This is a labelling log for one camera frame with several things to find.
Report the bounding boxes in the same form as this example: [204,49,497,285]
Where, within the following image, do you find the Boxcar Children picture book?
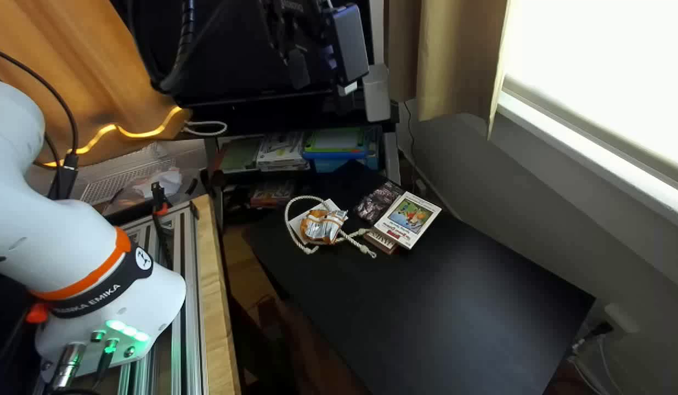
[370,189,442,252]

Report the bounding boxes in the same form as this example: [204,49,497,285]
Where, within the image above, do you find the dark red James book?
[363,226,399,257]

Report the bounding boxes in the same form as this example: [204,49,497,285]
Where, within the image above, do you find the orange and white snack packet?
[295,203,349,245]

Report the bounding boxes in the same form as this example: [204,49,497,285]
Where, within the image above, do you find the blue game box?
[300,127,383,176]

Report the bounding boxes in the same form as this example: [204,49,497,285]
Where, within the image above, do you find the white game box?
[255,131,311,173]

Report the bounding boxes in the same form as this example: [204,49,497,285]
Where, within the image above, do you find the green game box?
[221,135,264,176]

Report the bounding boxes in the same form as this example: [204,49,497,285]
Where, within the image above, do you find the black TV stand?
[198,107,402,215]

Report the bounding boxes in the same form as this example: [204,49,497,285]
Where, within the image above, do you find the golden brown curtain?
[383,0,509,123]

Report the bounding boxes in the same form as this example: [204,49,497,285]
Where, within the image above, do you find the light wooden board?
[192,192,243,395]

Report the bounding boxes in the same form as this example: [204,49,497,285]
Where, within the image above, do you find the orange fabric drape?
[0,0,192,171]

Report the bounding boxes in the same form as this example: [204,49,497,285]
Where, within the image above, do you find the bright window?
[497,0,678,192]

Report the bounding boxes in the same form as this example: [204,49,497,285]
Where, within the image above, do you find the white knotted rope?
[280,192,380,261]

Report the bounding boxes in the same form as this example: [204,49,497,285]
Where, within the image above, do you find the thin white cable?
[182,118,230,141]

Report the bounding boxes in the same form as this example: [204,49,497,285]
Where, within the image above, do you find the aluminium frame rails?
[28,200,208,395]

